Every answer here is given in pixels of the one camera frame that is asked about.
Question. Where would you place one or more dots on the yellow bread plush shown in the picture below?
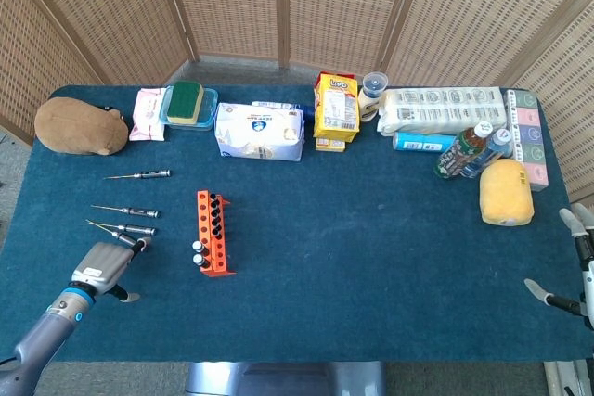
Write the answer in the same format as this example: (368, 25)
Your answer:
(506, 192)

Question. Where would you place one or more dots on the small yellow box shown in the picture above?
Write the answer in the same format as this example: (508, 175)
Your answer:
(330, 145)

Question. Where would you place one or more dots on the yellow biscuit bag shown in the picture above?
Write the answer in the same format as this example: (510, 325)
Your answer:
(336, 111)

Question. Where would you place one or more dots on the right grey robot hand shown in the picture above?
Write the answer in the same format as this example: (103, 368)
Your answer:
(588, 284)

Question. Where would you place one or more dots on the blue label drink bottle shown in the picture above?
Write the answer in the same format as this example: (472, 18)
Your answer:
(492, 148)

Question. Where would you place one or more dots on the mayonnaise squeeze bottle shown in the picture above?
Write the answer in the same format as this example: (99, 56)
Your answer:
(370, 101)

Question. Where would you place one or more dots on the orange tube rack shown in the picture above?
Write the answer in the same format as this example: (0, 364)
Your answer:
(205, 215)

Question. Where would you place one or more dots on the clear plastic food container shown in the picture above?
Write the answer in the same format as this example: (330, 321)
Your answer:
(209, 108)

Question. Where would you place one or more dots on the white blue tissue pack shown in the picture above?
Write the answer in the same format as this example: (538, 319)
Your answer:
(260, 134)

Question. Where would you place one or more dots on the brown capybara plush toy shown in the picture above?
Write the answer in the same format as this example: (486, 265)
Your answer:
(74, 127)

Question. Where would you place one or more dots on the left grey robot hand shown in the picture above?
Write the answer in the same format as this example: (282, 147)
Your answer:
(102, 268)

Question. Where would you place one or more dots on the green yellow sponge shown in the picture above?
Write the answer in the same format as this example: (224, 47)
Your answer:
(184, 101)

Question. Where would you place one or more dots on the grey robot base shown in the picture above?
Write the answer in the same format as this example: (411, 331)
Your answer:
(287, 379)

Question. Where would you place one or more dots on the blue cylindrical can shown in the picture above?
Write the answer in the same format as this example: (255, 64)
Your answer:
(417, 142)

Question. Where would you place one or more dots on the multicolour tissue pack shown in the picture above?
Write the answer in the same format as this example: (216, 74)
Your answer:
(529, 136)

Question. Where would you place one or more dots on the grey metal frame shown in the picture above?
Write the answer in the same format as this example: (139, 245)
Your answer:
(564, 379)

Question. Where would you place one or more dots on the green tea bottle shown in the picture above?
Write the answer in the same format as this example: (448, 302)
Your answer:
(459, 155)

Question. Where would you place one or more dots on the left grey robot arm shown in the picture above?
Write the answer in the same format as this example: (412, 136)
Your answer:
(44, 338)

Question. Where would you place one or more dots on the white paper towel pack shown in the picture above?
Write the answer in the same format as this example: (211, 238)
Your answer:
(441, 108)

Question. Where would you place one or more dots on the pink wet wipes pack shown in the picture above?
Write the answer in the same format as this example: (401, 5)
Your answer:
(145, 118)

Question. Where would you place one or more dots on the blue felt table cover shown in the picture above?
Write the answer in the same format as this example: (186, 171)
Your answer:
(348, 252)

